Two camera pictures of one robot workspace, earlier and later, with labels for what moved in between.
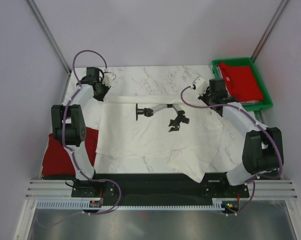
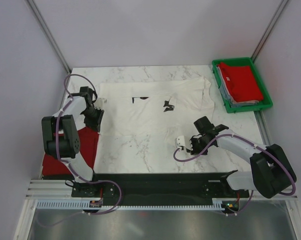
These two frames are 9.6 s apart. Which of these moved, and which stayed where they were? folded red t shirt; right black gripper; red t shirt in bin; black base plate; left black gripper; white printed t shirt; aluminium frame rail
Moved: left black gripper; white printed t shirt; right black gripper
Stayed: aluminium frame rail; folded red t shirt; red t shirt in bin; black base plate
